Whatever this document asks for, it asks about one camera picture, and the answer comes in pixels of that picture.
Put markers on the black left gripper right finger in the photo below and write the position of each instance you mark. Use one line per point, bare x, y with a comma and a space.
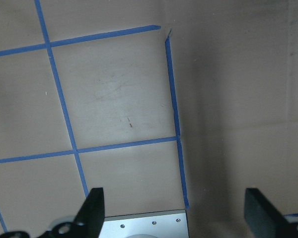
263, 219

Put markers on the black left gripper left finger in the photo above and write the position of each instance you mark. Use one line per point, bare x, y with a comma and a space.
87, 223

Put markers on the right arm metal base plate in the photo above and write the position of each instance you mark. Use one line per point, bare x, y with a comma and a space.
163, 224

